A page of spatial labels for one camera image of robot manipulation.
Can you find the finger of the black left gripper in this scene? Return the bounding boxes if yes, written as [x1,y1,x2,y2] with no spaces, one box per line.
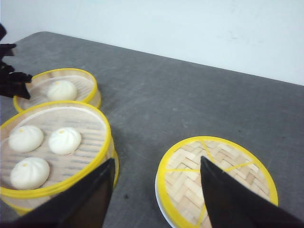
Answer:
[0,23,32,100]

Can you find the white steamed bun far basket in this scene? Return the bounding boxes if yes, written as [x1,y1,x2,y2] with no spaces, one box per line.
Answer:
[47,80,77,101]

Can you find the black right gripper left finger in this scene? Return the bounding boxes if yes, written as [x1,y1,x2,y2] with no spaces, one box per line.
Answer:
[4,159,115,228]

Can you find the white plate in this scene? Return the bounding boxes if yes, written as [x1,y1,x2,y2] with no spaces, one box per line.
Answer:
[154,175,176,228]

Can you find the bamboo steamer basket three buns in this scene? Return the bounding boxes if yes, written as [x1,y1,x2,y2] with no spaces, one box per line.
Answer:
[0,101,119,215]

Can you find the white steamed bun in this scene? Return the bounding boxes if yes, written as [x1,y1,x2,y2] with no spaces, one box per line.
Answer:
[48,127,82,155]
[9,125,44,153]
[10,157,50,190]

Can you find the bamboo steamer basket bun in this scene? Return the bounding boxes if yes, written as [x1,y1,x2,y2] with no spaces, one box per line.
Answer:
[13,68,102,113]

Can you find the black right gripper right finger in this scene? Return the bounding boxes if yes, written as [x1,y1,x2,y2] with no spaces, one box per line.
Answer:
[200,157,304,228]

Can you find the woven bamboo steamer lid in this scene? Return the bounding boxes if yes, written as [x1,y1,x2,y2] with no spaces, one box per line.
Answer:
[156,136,278,228]

